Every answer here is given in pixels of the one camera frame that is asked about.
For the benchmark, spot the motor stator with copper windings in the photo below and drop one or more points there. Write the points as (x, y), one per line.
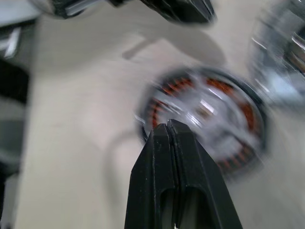
(226, 119)

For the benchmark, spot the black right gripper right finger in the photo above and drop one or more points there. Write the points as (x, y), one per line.
(197, 171)

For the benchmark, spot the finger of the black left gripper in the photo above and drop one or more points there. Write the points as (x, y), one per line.
(186, 9)

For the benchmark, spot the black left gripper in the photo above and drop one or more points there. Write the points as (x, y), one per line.
(59, 7)

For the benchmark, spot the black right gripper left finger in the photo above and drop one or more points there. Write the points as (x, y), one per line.
(152, 171)

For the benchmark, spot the grey motor cover with circuit board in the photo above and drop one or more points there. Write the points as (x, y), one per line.
(274, 47)

